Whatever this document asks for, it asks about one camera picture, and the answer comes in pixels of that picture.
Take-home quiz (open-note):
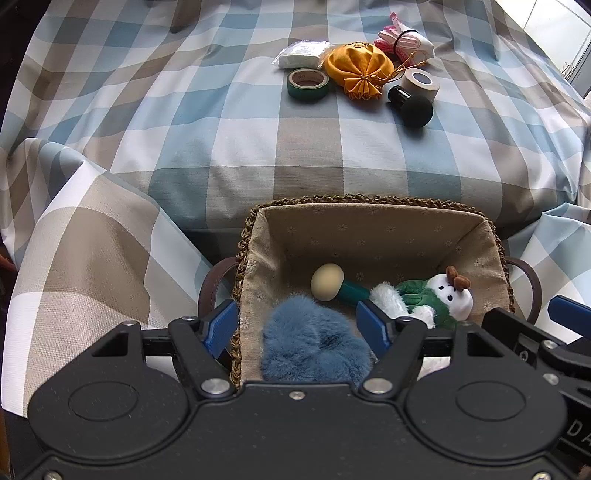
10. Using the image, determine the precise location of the pink white cloth bundle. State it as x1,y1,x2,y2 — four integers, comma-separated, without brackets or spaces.
376,13,435,64

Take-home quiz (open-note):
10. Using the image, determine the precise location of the blue fluffy plush toy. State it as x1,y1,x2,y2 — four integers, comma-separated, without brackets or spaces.
261,295,376,382

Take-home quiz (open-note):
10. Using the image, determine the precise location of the woven basket with fabric liner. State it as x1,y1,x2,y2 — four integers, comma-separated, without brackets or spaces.
198,194,542,387

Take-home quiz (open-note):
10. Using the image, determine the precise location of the green hat penguin plush toy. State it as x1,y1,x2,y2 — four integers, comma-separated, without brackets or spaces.
394,266,474,329

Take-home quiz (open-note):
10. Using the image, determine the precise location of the black round brush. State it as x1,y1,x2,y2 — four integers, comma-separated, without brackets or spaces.
387,84,435,129

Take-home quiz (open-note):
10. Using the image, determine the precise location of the beige tape roll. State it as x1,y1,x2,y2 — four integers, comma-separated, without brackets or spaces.
399,68,439,105

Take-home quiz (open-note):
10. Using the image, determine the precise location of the beige teal mushroom toy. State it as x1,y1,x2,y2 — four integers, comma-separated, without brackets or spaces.
311,263,371,306

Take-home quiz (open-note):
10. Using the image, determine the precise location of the orange drawstring pouch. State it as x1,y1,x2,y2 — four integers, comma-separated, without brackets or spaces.
323,41,396,100

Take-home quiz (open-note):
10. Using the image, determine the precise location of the green tape roll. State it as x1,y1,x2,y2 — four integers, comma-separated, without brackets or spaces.
287,68,330,103

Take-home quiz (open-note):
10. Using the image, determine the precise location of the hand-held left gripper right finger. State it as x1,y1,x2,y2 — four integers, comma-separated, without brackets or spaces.
355,300,506,400

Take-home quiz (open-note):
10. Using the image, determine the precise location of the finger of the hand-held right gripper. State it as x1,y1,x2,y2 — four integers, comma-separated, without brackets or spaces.
549,295,591,326
482,307,591,387

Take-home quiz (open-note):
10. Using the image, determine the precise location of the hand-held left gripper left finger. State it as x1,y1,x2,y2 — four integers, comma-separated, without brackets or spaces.
90,299,239,400

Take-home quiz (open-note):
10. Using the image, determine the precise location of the white plastic packet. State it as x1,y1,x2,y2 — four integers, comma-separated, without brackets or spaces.
276,41,336,70

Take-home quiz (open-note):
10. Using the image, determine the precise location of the blue beige checked tablecloth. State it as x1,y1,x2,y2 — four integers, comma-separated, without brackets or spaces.
0,0,591,416

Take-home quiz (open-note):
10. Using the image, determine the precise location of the white sheep plush toy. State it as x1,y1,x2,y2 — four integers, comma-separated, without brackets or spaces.
369,282,437,329

